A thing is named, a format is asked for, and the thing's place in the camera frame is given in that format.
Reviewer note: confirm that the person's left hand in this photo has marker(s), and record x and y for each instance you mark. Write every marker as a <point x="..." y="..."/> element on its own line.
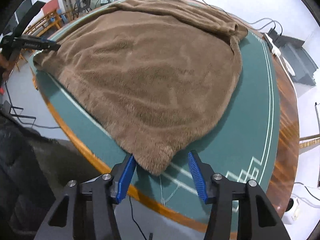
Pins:
<point x="3" y="61"/>

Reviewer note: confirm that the dark wall screen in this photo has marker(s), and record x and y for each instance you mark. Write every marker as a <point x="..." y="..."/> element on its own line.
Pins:
<point x="22" y="10"/>

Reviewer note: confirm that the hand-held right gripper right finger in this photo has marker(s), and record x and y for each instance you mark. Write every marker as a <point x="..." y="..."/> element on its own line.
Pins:
<point x="197" y="175"/>

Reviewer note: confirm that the black power adapter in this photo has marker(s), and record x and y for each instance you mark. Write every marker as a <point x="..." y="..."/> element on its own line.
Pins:
<point x="273" y="34"/>

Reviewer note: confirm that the black metal chair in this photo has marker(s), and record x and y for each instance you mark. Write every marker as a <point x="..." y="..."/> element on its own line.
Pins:
<point x="86" y="1"/>
<point x="17" y="116"/>

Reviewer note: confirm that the green table mat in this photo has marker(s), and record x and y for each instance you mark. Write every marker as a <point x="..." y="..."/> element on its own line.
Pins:
<point x="250" y="105"/>

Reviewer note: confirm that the white small appliance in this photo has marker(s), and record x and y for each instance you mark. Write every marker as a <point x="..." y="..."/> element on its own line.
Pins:
<point x="291" y="212"/>

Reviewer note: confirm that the notched wooden stick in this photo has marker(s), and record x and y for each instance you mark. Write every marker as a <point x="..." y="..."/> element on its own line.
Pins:
<point x="310" y="143"/>

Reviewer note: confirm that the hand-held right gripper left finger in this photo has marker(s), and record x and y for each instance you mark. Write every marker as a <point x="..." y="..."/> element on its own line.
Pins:
<point x="126" y="177"/>

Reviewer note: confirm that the slatted wooden bench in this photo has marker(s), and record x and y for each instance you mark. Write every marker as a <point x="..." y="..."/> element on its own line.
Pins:
<point x="47" y="21"/>

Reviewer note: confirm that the brown fleece garment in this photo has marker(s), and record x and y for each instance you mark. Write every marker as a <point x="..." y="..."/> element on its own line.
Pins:
<point x="150" y="67"/>

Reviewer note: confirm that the grey machine in background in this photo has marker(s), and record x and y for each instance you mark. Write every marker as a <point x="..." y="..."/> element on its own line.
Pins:
<point x="300" y="57"/>

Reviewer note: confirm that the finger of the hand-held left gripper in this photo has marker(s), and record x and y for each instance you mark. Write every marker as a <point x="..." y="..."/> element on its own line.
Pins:
<point x="52" y="46"/>

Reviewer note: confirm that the white plate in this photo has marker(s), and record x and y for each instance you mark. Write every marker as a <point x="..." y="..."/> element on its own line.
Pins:
<point x="292" y="71"/>

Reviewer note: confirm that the red board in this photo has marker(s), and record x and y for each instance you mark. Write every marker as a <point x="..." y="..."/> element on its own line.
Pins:
<point x="51" y="6"/>

